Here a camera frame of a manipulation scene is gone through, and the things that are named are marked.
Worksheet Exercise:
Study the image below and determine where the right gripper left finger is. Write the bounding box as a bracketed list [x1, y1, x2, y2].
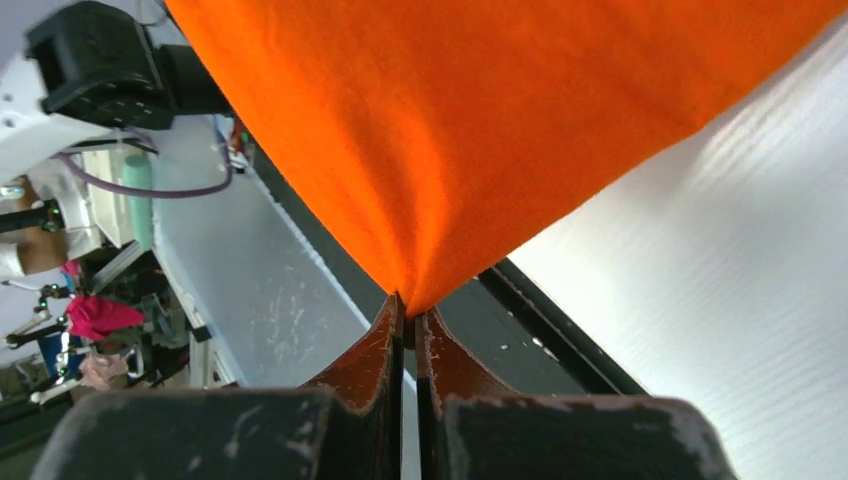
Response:
[33, 295, 404, 479]

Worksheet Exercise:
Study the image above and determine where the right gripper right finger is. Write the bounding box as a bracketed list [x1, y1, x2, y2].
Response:
[415, 310, 736, 479]

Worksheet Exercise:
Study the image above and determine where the orange t shirt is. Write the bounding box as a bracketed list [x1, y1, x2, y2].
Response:
[168, 0, 847, 315]

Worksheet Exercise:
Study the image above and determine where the pink cloth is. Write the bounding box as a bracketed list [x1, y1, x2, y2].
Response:
[66, 295, 144, 341]

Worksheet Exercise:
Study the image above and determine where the mint green cylinder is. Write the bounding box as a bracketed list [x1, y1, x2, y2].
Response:
[122, 154, 154, 250]

